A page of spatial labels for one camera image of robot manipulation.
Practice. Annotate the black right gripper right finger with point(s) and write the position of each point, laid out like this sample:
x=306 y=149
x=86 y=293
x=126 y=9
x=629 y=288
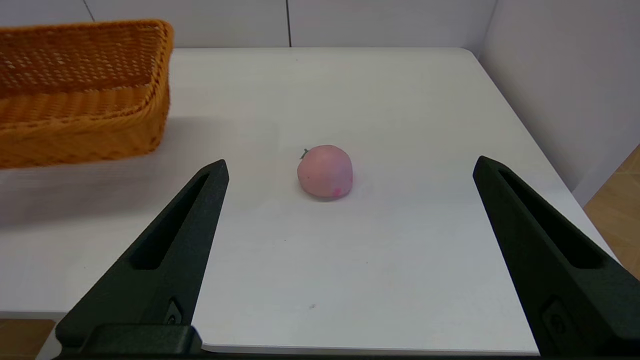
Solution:
x=565 y=295

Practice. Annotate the pink toy peach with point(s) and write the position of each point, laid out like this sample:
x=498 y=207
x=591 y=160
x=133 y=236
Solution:
x=325 y=172

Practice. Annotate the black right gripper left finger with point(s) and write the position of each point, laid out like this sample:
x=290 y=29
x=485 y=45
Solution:
x=180 y=260

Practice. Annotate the orange wicker basket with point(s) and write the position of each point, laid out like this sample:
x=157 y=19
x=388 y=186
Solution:
x=80 y=90

